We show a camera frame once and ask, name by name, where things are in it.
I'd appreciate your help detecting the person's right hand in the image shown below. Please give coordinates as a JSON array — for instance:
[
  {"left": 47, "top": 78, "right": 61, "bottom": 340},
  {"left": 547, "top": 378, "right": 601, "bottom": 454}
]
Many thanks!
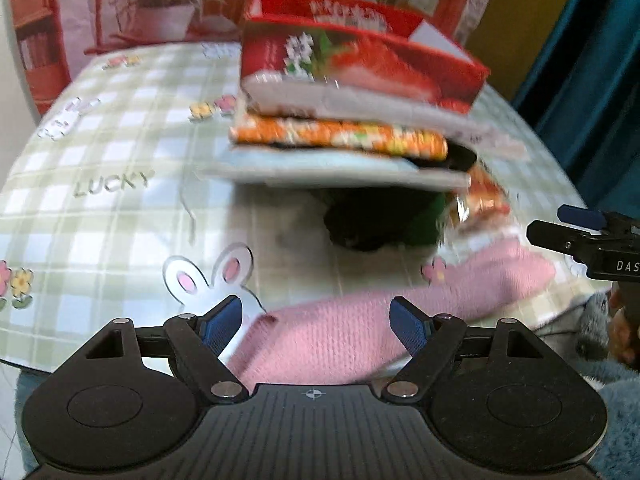
[{"left": 607, "top": 287, "right": 640, "bottom": 361}]

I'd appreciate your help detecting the printed room backdrop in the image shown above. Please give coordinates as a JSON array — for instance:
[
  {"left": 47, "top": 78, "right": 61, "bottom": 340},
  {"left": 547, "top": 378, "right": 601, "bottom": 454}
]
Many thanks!
[{"left": 7, "top": 0, "right": 502, "bottom": 117}]

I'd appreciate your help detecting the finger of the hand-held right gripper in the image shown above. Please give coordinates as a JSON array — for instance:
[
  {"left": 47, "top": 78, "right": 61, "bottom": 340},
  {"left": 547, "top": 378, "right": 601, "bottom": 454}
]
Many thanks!
[
  {"left": 557, "top": 204, "right": 608, "bottom": 229},
  {"left": 526, "top": 220, "right": 601, "bottom": 264}
]

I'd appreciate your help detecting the light blue cloth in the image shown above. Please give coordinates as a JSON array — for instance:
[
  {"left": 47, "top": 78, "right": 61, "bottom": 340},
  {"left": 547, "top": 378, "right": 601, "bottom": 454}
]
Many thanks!
[{"left": 197, "top": 146, "right": 473, "bottom": 192}]

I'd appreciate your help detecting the person's blue fluffy clothing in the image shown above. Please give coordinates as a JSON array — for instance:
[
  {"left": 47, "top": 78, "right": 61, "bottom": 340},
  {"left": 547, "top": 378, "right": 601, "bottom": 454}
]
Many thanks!
[{"left": 580, "top": 355, "right": 640, "bottom": 480}]

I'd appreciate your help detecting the orange patterned packet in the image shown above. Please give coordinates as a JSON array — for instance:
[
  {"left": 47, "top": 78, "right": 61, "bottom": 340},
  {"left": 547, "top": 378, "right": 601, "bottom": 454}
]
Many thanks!
[{"left": 229, "top": 114, "right": 449, "bottom": 162}]

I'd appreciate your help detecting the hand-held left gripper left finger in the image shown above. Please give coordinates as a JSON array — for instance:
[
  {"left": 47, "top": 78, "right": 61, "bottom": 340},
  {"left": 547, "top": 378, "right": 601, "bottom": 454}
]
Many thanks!
[{"left": 60, "top": 295, "right": 249, "bottom": 405}]

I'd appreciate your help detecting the red strawberry print box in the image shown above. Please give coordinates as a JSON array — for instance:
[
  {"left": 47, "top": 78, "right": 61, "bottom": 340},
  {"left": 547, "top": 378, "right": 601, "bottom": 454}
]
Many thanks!
[{"left": 240, "top": 0, "right": 489, "bottom": 114}]

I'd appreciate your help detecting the green cloth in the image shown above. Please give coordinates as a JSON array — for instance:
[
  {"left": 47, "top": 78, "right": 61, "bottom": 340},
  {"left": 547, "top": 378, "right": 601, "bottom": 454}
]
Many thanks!
[{"left": 399, "top": 189, "right": 449, "bottom": 247}]

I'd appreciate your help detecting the pink knitted cloth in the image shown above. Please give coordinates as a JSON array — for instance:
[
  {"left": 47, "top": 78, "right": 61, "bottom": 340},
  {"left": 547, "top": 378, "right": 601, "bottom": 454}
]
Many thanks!
[{"left": 225, "top": 237, "right": 559, "bottom": 387}]

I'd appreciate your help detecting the checked bunny print tablecloth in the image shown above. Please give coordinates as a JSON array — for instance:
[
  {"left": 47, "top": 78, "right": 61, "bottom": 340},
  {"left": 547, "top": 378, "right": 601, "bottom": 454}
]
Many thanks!
[{"left": 0, "top": 40, "right": 617, "bottom": 377}]

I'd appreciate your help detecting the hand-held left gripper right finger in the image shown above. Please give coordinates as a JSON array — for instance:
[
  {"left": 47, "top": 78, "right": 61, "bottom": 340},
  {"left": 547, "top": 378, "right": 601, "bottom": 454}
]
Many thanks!
[{"left": 382, "top": 296, "right": 576, "bottom": 405}]

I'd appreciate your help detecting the grey fluffy cloth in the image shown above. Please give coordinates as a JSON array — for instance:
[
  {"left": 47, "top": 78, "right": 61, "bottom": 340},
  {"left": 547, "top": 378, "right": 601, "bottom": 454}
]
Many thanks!
[{"left": 540, "top": 291, "right": 617, "bottom": 362}]

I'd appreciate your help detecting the orange cartoon snack packet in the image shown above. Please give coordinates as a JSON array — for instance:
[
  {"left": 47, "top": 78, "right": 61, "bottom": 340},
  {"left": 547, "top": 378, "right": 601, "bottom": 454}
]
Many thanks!
[{"left": 446, "top": 164, "right": 512, "bottom": 235}]

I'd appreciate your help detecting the blue curtain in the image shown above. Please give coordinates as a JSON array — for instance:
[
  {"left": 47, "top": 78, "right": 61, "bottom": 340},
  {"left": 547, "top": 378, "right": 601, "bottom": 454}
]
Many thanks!
[{"left": 511, "top": 0, "right": 640, "bottom": 207}]

